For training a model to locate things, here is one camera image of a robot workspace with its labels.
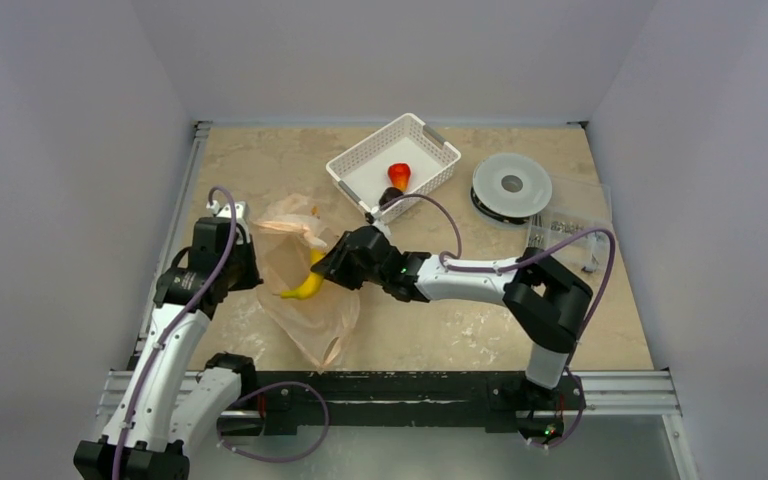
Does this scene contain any filament spool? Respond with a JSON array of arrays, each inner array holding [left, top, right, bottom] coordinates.
[[470, 153, 553, 227]]

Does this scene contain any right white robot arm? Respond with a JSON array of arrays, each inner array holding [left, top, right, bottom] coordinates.
[[311, 226, 593, 407]]

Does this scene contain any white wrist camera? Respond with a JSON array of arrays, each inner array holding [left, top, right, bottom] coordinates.
[[364, 207, 392, 241], [210, 200, 252, 245]]

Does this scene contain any white plastic basket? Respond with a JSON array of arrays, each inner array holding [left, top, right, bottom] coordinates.
[[325, 113, 461, 223]]

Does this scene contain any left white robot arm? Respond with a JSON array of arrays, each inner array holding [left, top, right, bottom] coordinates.
[[73, 208, 262, 479]]

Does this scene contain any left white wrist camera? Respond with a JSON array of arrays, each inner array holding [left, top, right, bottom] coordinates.
[[210, 200, 252, 245]]

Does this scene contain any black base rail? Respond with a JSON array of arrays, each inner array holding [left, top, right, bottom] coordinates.
[[217, 371, 586, 440]]

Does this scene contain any dark purple fake fruit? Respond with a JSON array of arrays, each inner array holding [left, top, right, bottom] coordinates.
[[378, 187, 404, 210]]

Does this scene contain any orange plastic bag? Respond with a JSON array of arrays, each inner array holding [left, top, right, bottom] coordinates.
[[251, 194, 360, 371]]

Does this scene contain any aluminium frame rail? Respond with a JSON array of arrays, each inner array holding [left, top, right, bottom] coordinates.
[[95, 121, 682, 439]]

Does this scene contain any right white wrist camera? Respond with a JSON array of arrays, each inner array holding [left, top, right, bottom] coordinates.
[[364, 207, 392, 241]]

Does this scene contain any red fake fruit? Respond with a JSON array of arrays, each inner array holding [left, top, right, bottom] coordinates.
[[387, 163, 412, 192]]

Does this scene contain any clear screw organizer box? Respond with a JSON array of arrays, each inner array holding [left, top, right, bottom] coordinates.
[[526, 175, 612, 277]]

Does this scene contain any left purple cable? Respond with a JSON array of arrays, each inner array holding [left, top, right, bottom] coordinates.
[[110, 185, 331, 480]]

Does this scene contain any yellow fake banana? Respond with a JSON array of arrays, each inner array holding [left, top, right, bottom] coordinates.
[[279, 249, 326, 300]]

